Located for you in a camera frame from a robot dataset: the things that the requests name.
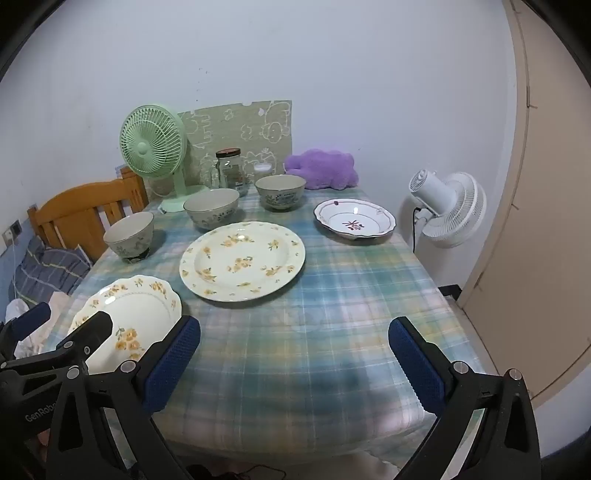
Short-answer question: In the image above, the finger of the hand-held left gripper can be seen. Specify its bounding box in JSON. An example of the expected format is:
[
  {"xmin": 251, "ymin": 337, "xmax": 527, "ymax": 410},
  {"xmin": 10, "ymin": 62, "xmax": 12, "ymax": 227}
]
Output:
[
  {"xmin": 0, "ymin": 302, "xmax": 51, "ymax": 363},
  {"xmin": 28, "ymin": 311, "xmax": 113, "ymax": 370}
]

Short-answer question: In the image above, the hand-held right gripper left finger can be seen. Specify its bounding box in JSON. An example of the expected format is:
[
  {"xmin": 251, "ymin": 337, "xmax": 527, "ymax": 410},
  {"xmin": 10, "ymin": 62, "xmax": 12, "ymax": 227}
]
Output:
[{"xmin": 45, "ymin": 315, "xmax": 202, "ymax": 480}]

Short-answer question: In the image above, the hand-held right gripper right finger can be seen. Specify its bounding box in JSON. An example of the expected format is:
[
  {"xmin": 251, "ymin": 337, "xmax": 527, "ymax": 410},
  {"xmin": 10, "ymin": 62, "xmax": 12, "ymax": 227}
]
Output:
[{"xmin": 389, "ymin": 316, "xmax": 542, "ymax": 480}]

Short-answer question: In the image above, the small grey floral bowl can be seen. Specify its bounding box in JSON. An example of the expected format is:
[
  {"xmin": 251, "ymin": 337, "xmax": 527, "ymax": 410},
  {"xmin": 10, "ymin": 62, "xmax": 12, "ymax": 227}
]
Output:
[{"xmin": 103, "ymin": 211, "xmax": 155, "ymax": 264}]

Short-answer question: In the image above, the white ceramic bowl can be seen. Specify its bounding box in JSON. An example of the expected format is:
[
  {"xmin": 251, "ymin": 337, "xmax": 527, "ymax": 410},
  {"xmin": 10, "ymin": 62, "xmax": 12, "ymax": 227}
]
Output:
[{"xmin": 179, "ymin": 222, "xmax": 306, "ymax": 302}]

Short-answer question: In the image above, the red patterned white plate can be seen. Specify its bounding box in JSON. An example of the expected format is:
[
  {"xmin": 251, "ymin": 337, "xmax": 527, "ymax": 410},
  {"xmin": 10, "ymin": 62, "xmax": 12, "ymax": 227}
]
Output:
[{"xmin": 314, "ymin": 199, "xmax": 397, "ymax": 241}]

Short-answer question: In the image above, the wide grey floral bowl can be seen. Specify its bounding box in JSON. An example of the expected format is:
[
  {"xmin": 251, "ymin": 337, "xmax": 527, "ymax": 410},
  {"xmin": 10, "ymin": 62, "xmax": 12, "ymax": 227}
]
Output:
[{"xmin": 183, "ymin": 188, "xmax": 240, "ymax": 230}]

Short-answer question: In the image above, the blue floral ceramic bowl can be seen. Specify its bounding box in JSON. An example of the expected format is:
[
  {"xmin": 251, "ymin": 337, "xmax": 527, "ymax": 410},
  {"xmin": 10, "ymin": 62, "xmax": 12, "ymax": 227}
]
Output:
[{"xmin": 255, "ymin": 174, "xmax": 307, "ymax": 212}]

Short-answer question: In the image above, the white cloth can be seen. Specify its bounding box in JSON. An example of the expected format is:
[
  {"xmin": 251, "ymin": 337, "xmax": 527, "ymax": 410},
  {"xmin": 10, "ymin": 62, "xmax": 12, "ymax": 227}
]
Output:
[{"xmin": 4, "ymin": 298, "xmax": 32, "ymax": 324}]

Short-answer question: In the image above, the cream cloth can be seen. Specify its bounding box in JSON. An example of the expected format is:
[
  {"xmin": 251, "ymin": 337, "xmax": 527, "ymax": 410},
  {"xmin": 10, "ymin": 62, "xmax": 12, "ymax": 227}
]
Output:
[{"xmin": 16, "ymin": 291, "xmax": 75, "ymax": 356}]

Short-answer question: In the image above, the grey plaid pillow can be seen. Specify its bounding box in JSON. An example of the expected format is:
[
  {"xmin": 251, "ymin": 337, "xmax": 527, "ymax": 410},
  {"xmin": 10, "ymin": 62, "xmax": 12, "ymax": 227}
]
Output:
[{"xmin": 14, "ymin": 236, "xmax": 93, "ymax": 303}]

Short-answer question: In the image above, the plaid tablecloth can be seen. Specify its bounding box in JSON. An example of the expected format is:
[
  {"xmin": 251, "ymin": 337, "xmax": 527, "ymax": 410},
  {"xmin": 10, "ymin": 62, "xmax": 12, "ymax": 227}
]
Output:
[{"xmin": 41, "ymin": 187, "xmax": 485, "ymax": 467}]

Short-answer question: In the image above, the wooden bed headboard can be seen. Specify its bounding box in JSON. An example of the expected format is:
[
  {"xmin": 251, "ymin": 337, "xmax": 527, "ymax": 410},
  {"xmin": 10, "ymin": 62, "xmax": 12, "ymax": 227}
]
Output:
[{"xmin": 27, "ymin": 166, "xmax": 151, "ymax": 264}]

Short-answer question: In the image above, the white standing fan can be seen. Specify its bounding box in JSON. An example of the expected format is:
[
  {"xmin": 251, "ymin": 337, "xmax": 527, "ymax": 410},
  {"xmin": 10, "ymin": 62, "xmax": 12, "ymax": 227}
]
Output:
[{"xmin": 408, "ymin": 169, "xmax": 487, "ymax": 254}]

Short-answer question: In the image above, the beige door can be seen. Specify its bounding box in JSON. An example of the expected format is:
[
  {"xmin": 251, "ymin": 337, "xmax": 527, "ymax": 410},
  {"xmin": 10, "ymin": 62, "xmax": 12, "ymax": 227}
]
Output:
[{"xmin": 457, "ymin": 0, "xmax": 591, "ymax": 407}]

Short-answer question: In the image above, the green desk fan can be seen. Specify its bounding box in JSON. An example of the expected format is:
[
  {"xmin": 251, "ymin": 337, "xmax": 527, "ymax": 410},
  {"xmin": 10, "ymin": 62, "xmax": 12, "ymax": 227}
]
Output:
[{"xmin": 119, "ymin": 104, "xmax": 208, "ymax": 213}]

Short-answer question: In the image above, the glass jar with dark lid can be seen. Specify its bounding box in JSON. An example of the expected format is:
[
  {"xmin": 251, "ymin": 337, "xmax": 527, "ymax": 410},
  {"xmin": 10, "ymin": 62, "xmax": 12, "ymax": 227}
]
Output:
[{"xmin": 215, "ymin": 148, "xmax": 245, "ymax": 197}]

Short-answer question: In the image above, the purple plush toy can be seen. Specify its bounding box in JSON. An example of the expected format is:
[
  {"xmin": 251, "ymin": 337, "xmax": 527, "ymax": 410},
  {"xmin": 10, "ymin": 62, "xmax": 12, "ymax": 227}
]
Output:
[{"xmin": 284, "ymin": 148, "xmax": 360, "ymax": 191}]

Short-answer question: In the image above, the green printed board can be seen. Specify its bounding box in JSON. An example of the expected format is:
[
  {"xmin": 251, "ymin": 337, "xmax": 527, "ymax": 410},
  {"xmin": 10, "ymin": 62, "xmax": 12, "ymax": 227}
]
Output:
[{"xmin": 178, "ymin": 99, "xmax": 293, "ymax": 185}]

